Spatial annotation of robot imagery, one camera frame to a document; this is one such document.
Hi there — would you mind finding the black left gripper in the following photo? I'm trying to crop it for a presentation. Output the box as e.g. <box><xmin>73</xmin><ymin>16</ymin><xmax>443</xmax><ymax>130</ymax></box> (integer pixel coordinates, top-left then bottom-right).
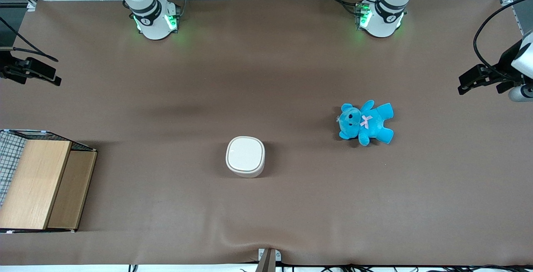
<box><xmin>458</xmin><ymin>39</ymin><xmax>524</xmax><ymax>96</ymax></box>

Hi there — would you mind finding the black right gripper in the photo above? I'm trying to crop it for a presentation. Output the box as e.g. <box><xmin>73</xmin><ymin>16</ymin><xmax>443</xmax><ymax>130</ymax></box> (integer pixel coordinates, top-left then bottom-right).
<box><xmin>0</xmin><ymin>51</ymin><xmax>62</xmax><ymax>86</ymax></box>

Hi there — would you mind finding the white lidded trash can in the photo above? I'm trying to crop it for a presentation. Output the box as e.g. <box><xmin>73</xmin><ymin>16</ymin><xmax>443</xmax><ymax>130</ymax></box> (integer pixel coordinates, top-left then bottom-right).
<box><xmin>225</xmin><ymin>136</ymin><xmax>266</xmax><ymax>178</ymax></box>

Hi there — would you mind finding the blue teddy bear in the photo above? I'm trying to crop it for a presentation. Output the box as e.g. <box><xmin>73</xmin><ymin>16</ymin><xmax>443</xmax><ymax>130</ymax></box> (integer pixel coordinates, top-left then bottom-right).
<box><xmin>337</xmin><ymin>100</ymin><xmax>394</xmax><ymax>147</ymax></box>

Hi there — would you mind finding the brown table mat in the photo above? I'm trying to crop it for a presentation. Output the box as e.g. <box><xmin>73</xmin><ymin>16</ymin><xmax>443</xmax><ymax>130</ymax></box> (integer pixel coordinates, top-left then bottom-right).
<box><xmin>0</xmin><ymin>0</ymin><xmax>533</xmax><ymax>267</ymax></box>

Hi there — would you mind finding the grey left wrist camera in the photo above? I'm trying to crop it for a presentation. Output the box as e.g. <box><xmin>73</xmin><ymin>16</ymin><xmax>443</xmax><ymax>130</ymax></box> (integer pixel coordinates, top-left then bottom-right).
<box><xmin>508</xmin><ymin>85</ymin><xmax>533</xmax><ymax>103</ymax></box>

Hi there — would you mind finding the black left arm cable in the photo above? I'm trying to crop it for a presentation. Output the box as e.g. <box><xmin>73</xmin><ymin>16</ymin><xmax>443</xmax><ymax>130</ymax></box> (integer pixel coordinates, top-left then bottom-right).
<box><xmin>473</xmin><ymin>0</ymin><xmax>533</xmax><ymax>77</ymax></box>

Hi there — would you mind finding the wooden shelf with wire grid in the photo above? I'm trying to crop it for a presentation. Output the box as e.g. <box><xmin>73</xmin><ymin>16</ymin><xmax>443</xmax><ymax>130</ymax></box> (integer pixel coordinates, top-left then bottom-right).
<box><xmin>0</xmin><ymin>129</ymin><xmax>98</xmax><ymax>234</ymax></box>

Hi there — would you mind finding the grey metal camera bracket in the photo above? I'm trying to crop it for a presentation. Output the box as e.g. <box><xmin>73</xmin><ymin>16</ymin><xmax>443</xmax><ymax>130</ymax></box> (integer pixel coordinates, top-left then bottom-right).
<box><xmin>255</xmin><ymin>248</ymin><xmax>282</xmax><ymax>272</ymax></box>

